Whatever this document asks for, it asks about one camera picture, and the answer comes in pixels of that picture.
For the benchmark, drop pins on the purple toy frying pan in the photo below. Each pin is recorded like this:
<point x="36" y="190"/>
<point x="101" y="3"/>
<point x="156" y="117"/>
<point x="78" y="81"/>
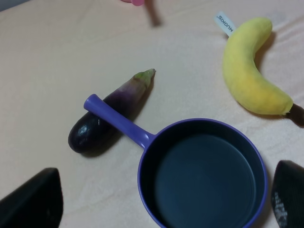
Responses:
<point x="194" y="173"/>

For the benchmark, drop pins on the yellow plush banana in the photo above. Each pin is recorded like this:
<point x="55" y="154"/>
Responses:
<point x="243" y="79"/>

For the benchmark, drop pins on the dark purple toy eggplant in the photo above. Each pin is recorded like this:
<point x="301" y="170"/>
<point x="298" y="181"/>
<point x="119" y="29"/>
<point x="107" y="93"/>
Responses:
<point x="91" y="134"/>

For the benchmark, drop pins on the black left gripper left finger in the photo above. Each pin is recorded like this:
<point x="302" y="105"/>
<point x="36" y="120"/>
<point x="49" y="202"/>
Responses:
<point x="38" y="203"/>

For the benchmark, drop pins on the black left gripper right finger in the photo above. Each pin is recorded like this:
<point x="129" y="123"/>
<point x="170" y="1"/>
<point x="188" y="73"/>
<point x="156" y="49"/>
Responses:
<point x="287" y="194"/>

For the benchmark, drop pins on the pink toy saucepan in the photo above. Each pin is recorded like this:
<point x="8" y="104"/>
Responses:
<point x="134" y="2"/>

